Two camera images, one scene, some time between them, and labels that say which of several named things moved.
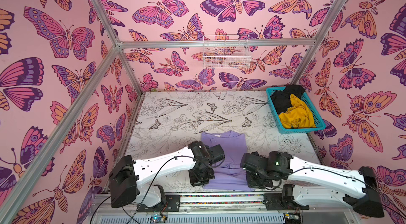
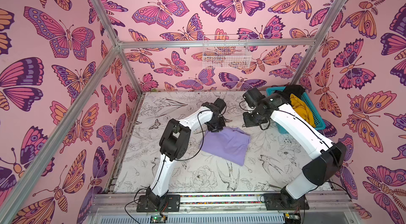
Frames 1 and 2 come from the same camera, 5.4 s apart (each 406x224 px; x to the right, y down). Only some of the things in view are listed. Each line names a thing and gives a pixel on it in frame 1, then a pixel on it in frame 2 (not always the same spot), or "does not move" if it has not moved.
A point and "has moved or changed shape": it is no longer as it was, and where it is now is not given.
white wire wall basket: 226,52 does not move
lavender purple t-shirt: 230,176 has moved or changed shape
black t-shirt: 281,99 does not move
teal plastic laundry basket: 319,122 does not move
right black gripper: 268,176 → 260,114
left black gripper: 196,182 → 216,130
